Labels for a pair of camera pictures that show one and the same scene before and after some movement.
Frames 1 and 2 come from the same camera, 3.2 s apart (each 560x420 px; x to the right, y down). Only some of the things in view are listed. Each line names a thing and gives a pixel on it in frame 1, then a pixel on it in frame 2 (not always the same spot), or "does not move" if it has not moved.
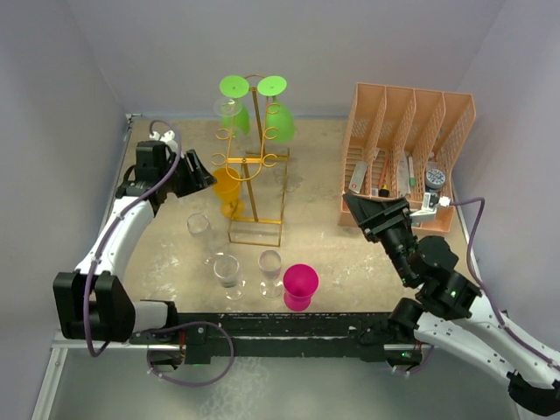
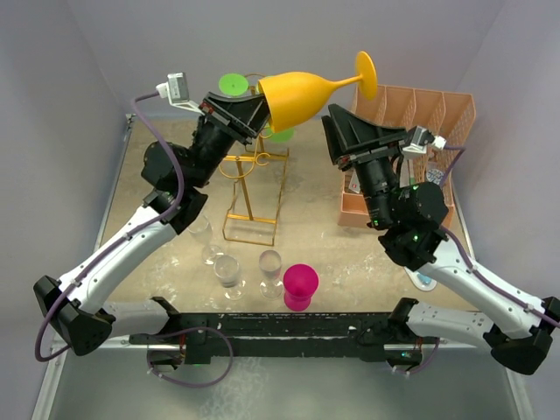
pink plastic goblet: (300, 282) does not move
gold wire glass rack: (262, 172) does not move
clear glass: (226, 268) does not move
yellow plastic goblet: (227, 188) to (294, 96)
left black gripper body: (182, 181) to (220, 133)
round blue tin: (434, 178) does not move
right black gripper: (375, 215) to (348, 134)
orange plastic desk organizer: (402, 143) does not move
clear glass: (270, 263) does not move
